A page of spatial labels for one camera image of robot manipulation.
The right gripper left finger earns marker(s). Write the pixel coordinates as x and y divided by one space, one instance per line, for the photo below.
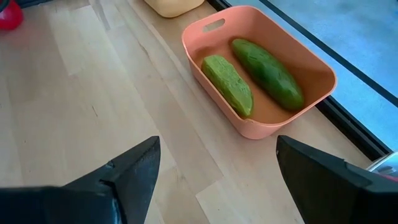
62 205

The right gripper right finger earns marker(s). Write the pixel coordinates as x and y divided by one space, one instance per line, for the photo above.
335 193

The dark green cucumber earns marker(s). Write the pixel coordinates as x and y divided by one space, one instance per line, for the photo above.
269 74

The light green cucumber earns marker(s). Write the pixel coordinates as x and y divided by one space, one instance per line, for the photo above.
228 85

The red tomato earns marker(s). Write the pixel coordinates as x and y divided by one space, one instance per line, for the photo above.
11 15

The orange plastic basket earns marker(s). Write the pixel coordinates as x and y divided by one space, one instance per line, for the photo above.
311 74

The yellow plastic basket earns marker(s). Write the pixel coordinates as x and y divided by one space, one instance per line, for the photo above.
172 7

